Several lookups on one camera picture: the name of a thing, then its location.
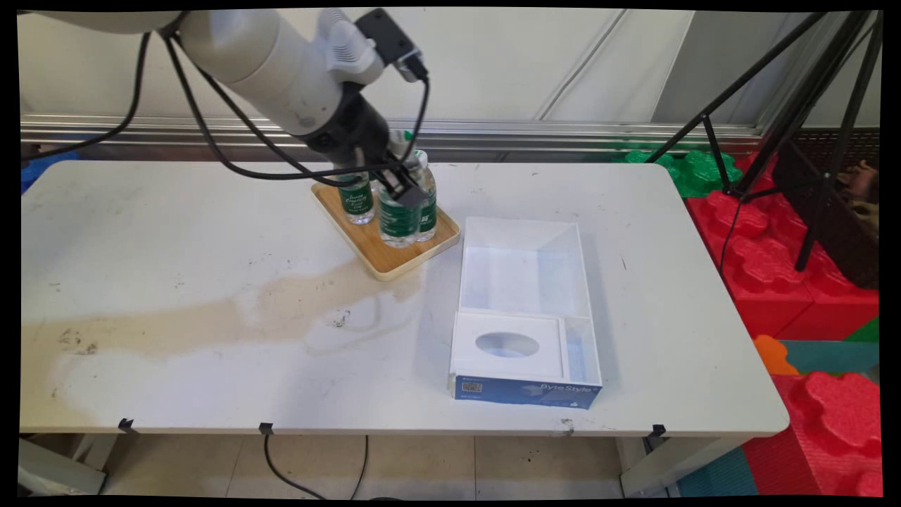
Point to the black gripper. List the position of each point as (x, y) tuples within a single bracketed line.
[(352, 134)]

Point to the green label water bottle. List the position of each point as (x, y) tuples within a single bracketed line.
[(357, 204), (398, 222), (428, 208)]

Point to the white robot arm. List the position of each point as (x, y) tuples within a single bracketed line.
[(267, 63)]

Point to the wooden tray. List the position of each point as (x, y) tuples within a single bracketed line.
[(391, 257)]

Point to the white box with blue side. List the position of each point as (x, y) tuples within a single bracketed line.
[(524, 282)]

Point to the white insert with oval hole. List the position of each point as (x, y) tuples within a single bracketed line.
[(507, 362)]

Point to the green foam block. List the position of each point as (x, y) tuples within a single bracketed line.
[(693, 172)]

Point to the blue foam piece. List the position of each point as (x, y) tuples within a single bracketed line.
[(42, 167)]

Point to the large red foam block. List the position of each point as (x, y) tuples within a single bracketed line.
[(771, 274)]

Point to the white table leg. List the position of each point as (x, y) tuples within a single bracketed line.
[(60, 465), (676, 461)]

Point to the black tripod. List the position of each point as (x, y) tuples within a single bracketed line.
[(795, 120)]

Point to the orange foam piece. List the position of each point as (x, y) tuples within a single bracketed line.
[(772, 354)]

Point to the dark mesh cabinet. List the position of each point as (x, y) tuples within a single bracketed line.
[(834, 211)]

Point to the teal foam floor mat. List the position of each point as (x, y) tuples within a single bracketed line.
[(834, 355)]

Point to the aluminium wall rail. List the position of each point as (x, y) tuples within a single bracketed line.
[(528, 134)]

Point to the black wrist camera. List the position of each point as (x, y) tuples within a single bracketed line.
[(391, 39)]

